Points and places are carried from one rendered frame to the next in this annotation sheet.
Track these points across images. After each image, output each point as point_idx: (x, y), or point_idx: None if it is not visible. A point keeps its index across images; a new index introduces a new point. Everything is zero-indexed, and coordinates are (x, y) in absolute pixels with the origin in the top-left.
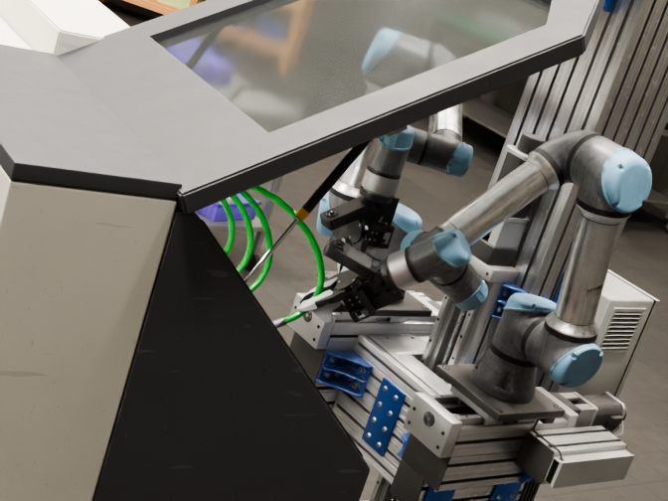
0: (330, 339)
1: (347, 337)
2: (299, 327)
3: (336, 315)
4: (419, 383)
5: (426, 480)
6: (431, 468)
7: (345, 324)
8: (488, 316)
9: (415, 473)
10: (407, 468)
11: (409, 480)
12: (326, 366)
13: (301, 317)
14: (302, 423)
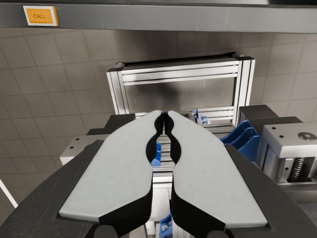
0: (265, 143)
1: (263, 161)
2: (302, 126)
3: (284, 161)
4: (169, 178)
5: (101, 128)
6: (97, 134)
7: (271, 165)
8: None
9: (114, 126)
10: (123, 125)
11: (119, 122)
12: (250, 130)
13: (311, 131)
14: None
